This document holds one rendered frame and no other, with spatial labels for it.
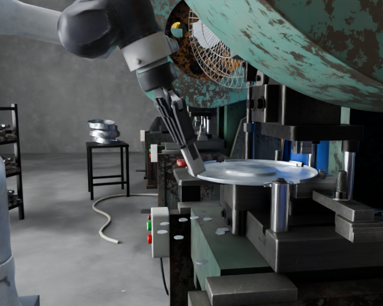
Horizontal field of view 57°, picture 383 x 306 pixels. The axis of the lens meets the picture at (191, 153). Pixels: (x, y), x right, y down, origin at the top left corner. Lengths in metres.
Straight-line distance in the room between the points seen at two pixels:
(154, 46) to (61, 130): 6.93
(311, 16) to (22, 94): 7.49
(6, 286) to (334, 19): 0.82
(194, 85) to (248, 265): 1.56
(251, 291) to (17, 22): 0.65
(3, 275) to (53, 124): 6.75
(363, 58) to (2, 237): 0.77
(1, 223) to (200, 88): 1.50
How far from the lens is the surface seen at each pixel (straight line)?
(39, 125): 7.65
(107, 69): 7.44
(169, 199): 2.39
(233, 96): 2.15
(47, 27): 0.81
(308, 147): 0.84
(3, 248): 0.90
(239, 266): 0.67
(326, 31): 0.35
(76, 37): 0.67
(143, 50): 0.67
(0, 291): 0.92
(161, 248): 1.06
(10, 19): 0.80
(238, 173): 0.77
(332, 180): 0.82
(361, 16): 0.37
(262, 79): 0.84
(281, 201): 0.65
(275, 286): 0.62
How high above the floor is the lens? 0.93
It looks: 8 degrees down
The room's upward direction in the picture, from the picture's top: straight up
